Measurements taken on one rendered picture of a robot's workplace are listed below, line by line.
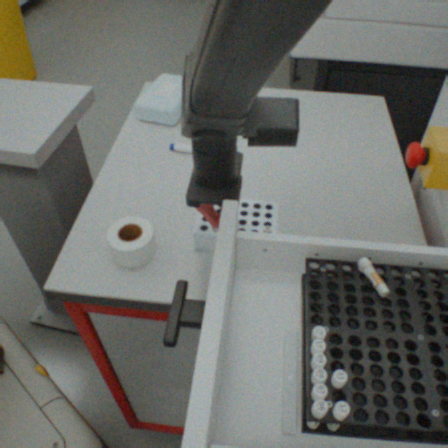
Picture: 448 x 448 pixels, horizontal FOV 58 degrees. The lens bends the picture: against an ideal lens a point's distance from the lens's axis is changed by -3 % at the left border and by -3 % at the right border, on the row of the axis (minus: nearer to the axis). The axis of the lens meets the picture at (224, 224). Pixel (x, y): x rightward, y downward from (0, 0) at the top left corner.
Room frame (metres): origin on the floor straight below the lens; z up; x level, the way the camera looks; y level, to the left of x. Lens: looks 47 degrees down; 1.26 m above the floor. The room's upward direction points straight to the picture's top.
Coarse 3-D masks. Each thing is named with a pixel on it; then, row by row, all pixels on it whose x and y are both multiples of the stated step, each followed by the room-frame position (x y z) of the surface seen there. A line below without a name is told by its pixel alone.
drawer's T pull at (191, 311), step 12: (180, 288) 0.24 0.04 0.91; (180, 300) 0.23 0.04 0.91; (192, 300) 0.23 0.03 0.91; (204, 300) 0.23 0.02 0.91; (180, 312) 0.22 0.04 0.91; (192, 312) 0.22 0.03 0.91; (168, 324) 0.20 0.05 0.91; (180, 324) 0.21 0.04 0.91; (192, 324) 0.20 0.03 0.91; (168, 336) 0.19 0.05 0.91
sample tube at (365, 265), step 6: (366, 258) 0.28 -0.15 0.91; (360, 264) 0.28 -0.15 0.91; (366, 264) 0.27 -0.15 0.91; (366, 270) 0.27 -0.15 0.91; (372, 270) 0.27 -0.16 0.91; (372, 276) 0.26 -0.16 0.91; (378, 276) 0.26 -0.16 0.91; (372, 282) 0.25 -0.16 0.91; (378, 282) 0.25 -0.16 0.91; (378, 288) 0.24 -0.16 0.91; (384, 288) 0.24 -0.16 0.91; (384, 294) 0.24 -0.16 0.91
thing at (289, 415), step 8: (288, 336) 0.22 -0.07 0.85; (296, 336) 0.22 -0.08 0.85; (288, 344) 0.21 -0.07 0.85; (296, 344) 0.21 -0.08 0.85; (288, 352) 0.20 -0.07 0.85; (296, 352) 0.20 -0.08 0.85; (288, 360) 0.20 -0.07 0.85; (296, 360) 0.20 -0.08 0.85; (288, 368) 0.19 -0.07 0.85; (296, 368) 0.19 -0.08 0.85; (288, 376) 0.18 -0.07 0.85; (296, 376) 0.18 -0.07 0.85; (288, 384) 0.17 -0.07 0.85; (296, 384) 0.17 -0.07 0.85; (288, 392) 0.16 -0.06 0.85; (296, 392) 0.16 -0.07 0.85; (288, 400) 0.15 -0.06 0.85; (296, 400) 0.15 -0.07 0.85; (288, 408) 0.14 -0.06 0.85; (296, 408) 0.14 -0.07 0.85; (288, 416) 0.14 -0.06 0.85; (296, 416) 0.14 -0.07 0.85; (288, 424) 0.13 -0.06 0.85; (296, 424) 0.13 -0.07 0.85; (288, 432) 0.12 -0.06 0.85; (296, 432) 0.12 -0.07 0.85
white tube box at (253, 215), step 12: (240, 204) 0.48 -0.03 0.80; (252, 204) 0.48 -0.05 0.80; (264, 204) 0.48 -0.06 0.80; (276, 204) 0.48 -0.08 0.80; (240, 216) 0.46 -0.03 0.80; (252, 216) 0.46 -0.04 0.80; (264, 216) 0.46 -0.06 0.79; (276, 216) 0.46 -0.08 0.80; (204, 228) 0.44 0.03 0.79; (240, 228) 0.43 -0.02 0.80; (252, 228) 0.43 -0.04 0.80; (276, 228) 0.43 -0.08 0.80; (204, 240) 0.42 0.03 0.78; (216, 240) 0.42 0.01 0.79
